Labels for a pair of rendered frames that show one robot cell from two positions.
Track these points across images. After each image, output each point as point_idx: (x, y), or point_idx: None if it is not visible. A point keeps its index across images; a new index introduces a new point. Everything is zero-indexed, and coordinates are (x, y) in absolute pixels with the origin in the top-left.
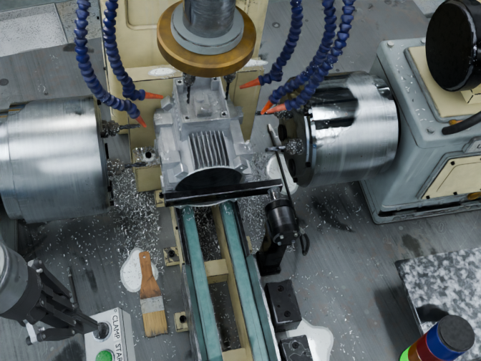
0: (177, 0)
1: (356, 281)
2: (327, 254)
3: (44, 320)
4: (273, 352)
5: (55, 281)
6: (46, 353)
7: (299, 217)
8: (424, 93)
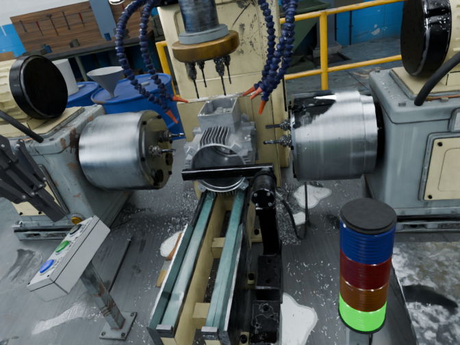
0: None
1: None
2: (330, 250)
3: (2, 178)
4: (228, 296)
5: (31, 161)
6: None
7: (312, 222)
8: (401, 87)
